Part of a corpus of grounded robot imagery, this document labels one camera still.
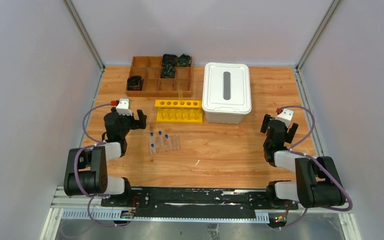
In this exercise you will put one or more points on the white plastic bin lid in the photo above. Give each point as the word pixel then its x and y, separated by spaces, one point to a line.
pixel 226 89

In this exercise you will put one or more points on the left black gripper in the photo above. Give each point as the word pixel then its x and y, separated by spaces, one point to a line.
pixel 132 120

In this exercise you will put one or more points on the wooden compartment tray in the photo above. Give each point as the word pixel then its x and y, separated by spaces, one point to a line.
pixel 160 76

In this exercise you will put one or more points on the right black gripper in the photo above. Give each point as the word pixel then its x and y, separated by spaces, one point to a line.
pixel 289 136

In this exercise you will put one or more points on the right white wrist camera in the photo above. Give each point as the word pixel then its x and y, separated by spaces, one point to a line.
pixel 284 115

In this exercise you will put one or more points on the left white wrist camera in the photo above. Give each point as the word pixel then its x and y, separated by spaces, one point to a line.
pixel 123 107

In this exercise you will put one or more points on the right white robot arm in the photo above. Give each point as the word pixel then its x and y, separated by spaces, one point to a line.
pixel 317 183

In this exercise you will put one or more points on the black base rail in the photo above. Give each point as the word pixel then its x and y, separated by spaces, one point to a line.
pixel 191 203

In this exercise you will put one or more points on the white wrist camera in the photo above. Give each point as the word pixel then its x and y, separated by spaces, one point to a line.
pixel 123 107
pixel 284 115

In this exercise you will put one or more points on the clear glass test tube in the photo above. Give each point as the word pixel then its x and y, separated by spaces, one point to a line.
pixel 180 94

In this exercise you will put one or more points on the yellow test tube rack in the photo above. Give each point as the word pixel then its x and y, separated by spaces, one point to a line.
pixel 179 111

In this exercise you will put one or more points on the clear plastic tube rack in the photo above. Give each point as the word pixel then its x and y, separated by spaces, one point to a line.
pixel 165 148

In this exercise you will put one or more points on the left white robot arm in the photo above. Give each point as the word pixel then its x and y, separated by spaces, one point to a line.
pixel 86 169

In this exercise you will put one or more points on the beige plastic bin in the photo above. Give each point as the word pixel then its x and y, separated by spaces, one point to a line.
pixel 224 118

